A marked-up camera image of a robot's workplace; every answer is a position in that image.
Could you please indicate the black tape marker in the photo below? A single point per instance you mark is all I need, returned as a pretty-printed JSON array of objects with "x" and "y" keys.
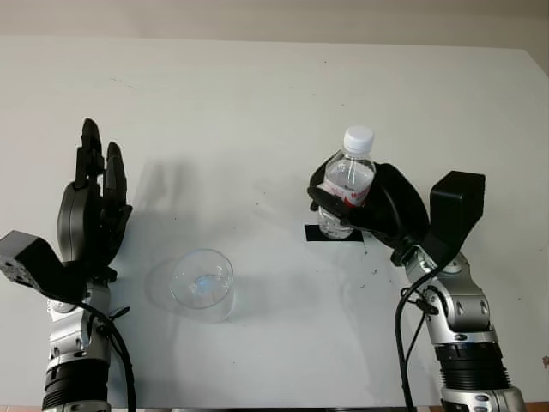
[{"x": 313, "y": 234}]

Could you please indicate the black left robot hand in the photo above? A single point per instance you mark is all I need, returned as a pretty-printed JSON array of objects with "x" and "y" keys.
[{"x": 77, "y": 223}]

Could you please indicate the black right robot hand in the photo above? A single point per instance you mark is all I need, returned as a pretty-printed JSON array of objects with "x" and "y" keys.
[{"x": 403, "y": 210}]

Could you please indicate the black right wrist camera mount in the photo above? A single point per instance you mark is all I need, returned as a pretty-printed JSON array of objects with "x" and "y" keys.
[{"x": 454, "y": 206}]

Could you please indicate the clear plastic water bottle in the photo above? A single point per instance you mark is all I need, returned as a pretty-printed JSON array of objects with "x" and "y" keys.
[{"x": 349, "y": 171}]

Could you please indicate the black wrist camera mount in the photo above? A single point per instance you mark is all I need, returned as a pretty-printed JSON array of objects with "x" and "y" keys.
[
  {"x": 454, "y": 206},
  {"x": 30, "y": 262}
]

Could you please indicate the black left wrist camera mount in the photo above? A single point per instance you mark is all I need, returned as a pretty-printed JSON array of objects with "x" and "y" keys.
[{"x": 30, "y": 262}]

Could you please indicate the clear glass cup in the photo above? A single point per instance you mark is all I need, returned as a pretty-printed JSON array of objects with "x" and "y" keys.
[{"x": 201, "y": 283}]

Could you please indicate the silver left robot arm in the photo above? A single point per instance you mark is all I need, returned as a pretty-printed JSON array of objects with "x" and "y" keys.
[{"x": 68, "y": 343}]

